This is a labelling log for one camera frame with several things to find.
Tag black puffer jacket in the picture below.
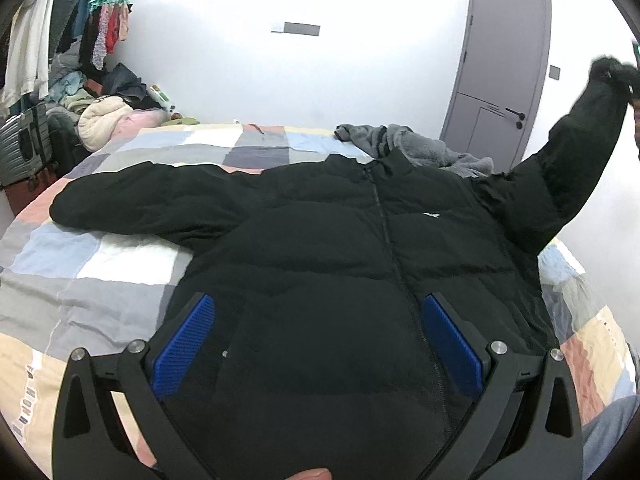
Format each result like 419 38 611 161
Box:
50 58 639 479

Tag green cushion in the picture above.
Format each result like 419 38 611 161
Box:
163 117 200 126

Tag small grey wall switch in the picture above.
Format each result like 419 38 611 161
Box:
549 65 561 80

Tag dark red box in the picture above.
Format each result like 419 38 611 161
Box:
4 167 58 216

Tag grey hard suitcase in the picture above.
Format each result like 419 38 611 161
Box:
0 103 53 186

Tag black clothes pile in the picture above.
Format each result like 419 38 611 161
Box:
102 63 160 110

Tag grey door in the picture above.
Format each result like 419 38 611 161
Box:
440 0 551 172

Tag cream fleece bundle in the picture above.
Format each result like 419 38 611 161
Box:
77 96 134 153

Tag black door handle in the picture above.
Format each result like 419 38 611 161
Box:
504 107 526 130

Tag blue denim jeans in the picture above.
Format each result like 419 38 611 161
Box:
582 394 639 479

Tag patchwork bed quilt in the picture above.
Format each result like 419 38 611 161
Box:
1 124 638 474

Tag grey wall switch panel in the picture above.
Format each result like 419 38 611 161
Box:
271 22 320 37

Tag left hand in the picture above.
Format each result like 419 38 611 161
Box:
285 468 332 480

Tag grey fleece robe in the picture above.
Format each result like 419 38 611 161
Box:
334 124 494 178

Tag white hanging garment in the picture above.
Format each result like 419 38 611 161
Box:
1 0 54 115

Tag pink cloth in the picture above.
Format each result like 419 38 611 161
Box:
113 108 170 136

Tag right hand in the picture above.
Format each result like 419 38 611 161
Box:
632 99 640 159

